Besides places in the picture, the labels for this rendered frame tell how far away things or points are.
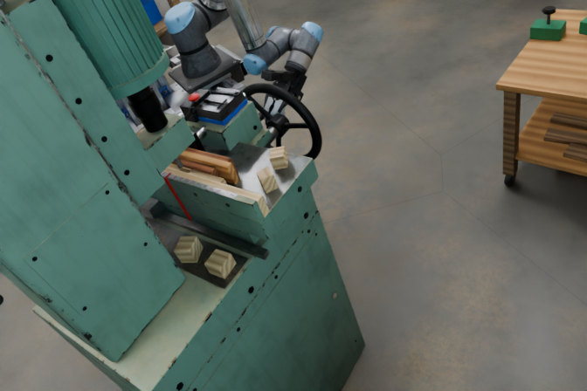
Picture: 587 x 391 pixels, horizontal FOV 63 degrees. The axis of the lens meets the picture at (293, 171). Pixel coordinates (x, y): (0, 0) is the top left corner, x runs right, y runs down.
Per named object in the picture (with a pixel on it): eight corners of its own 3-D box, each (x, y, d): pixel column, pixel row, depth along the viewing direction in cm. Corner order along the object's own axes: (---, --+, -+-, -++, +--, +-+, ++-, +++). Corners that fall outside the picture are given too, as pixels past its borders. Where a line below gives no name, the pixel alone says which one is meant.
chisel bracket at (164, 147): (199, 144, 110) (183, 115, 105) (157, 185, 103) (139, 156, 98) (177, 140, 115) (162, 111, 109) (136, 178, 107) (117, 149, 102)
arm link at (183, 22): (170, 51, 175) (153, 16, 166) (196, 32, 181) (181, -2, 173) (190, 53, 167) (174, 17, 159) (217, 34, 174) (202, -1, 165)
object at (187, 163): (223, 181, 112) (216, 167, 109) (217, 187, 111) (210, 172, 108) (178, 168, 121) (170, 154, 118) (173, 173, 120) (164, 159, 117)
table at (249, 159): (340, 151, 118) (334, 132, 114) (270, 242, 102) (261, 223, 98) (177, 118, 152) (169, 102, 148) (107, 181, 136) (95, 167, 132)
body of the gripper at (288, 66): (297, 110, 155) (312, 77, 157) (283, 98, 148) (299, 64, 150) (279, 106, 160) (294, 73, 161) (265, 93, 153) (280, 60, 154)
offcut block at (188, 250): (203, 247, 112) (196, 236, 109) (196, 263, 109) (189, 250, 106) (188, 247, 113) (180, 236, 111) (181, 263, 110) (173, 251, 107)
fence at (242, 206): (265, 217, 99) (256, 200, 95) (260, 223, 98) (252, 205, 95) (100, 163, 133) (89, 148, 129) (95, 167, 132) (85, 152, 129)
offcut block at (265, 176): (279, 187, 105) (273, 174, 102) (265, 194, 104) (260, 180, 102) (273, 179, 107) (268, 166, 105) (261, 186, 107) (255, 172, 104)
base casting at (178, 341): (320, 209, 123) (311, 184, 117) (169, 416, 93) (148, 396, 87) (200, 174, 149) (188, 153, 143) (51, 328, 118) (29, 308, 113)
